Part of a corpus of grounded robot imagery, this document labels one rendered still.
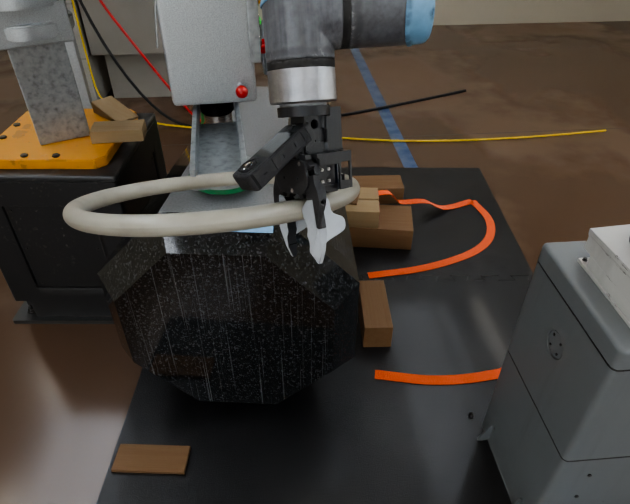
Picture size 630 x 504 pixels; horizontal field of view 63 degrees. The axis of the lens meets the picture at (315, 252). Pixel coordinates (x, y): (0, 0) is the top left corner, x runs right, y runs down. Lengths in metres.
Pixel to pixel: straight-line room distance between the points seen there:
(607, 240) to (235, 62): 1.01
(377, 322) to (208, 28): 1.34
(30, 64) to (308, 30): 1.64
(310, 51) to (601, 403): 1.06
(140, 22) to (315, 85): 3.94
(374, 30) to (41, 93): 1.71
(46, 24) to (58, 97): 0.27
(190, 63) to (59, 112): 0.97
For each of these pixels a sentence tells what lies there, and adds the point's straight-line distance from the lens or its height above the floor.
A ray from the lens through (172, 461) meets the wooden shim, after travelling 1.98.
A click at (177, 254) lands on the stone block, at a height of 0.77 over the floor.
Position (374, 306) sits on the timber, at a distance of 2.26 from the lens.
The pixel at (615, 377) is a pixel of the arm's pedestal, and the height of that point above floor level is 0.77.
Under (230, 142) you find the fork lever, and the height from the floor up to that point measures 1.11.
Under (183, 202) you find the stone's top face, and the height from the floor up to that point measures 0.86.
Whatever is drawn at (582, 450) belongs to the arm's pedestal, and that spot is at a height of 0.47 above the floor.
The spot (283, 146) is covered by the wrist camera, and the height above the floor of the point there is 1.39.
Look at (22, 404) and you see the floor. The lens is 2.37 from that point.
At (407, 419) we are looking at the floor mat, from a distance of 2.05.
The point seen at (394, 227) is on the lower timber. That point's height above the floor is 0.14.
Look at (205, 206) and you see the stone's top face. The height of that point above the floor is 0.86.
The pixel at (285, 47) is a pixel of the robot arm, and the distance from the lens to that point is 0.69.
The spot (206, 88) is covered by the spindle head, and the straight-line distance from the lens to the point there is 1.43.
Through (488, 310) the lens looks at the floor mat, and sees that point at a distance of 2.53.
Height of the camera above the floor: 1.69
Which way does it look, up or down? 38 degrees down
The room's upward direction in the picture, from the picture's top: straight up
